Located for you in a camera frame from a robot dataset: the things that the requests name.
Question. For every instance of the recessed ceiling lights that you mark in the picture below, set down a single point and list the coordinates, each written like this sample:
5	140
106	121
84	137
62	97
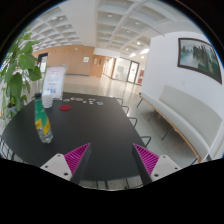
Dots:
110	15

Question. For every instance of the wooden double door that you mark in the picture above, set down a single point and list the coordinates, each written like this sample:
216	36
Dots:
96	66

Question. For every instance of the long white bench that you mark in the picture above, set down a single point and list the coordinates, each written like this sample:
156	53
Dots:
186	116

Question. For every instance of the pink and white sign stand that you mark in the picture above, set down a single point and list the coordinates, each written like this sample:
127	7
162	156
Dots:
53	80

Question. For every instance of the framed landscape painting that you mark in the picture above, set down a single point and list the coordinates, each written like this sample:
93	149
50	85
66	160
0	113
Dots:
198	56

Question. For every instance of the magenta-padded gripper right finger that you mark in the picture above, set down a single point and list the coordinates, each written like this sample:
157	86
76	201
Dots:
148	160

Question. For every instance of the round printed badge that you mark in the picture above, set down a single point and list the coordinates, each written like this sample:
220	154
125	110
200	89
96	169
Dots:
73	99
79	99
66	100

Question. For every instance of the green potted plant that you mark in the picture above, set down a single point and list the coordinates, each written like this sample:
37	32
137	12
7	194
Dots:
20	63

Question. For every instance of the flat round red coaster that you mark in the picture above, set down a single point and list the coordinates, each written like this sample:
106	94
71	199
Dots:
65	107

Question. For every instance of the glass entrance door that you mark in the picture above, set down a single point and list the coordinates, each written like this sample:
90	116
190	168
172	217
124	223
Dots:
133	71

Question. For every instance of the small blue card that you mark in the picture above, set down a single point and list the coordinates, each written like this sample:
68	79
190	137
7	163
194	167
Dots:
100	103

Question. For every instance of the green drink bottle yellow label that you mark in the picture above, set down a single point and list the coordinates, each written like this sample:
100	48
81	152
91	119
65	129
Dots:
42	123

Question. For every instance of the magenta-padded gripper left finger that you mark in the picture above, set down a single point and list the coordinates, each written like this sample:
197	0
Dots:
76	159

